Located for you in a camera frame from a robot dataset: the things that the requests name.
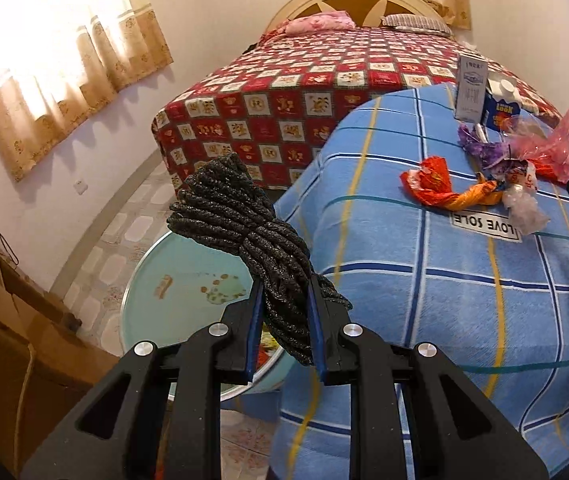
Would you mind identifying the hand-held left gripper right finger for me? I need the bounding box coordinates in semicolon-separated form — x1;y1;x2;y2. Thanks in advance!
307;276;550;480

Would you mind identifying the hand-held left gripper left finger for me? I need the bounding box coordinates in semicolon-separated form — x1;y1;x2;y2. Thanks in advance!
19;280;265;480

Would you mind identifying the red plastic bag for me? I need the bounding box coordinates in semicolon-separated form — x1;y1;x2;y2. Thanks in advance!
535;159;569;183

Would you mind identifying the pink plastic bag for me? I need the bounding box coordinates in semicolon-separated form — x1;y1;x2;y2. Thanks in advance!
502;105;569;183

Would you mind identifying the clear plastic bag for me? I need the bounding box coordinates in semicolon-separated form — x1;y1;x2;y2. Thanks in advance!
502;182;550;236

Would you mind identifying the white red wrapper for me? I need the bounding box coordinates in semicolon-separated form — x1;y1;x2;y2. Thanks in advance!
505;160;538;193

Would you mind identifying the light blue waste bin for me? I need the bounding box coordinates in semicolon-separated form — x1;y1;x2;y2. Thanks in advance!
121;230;290;403

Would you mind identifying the orange yellow wrapper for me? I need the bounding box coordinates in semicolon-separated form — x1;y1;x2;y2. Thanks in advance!
447;179;505;211

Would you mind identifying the purple wrapper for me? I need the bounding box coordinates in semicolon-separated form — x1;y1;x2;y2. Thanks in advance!
457;122;515;171

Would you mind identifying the black rope bundle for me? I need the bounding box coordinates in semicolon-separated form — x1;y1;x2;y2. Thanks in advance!
167;152;353;367

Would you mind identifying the red foil wrapper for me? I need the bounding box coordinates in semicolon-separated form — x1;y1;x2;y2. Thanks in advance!
399;156;458;208

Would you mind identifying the blue plaid tablecloth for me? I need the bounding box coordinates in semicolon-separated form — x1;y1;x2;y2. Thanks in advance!
269;82;569;480

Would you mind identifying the blue milk carton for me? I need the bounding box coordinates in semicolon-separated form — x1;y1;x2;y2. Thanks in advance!
479;79;523;128

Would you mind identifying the tall white carton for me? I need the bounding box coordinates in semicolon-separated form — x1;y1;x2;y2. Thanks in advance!
455;51;488;123

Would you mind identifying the striped pillow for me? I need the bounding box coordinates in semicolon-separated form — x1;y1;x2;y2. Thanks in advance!
381;13;454;37

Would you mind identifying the bed with red quilt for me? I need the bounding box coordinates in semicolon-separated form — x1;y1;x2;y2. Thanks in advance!
152;25;569;193

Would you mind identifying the pink pillow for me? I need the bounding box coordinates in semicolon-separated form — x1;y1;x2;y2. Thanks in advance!
284;10;356;36

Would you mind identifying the wide beige patterned curtain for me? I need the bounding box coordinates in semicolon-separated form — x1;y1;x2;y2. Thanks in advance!
0;0;174;183

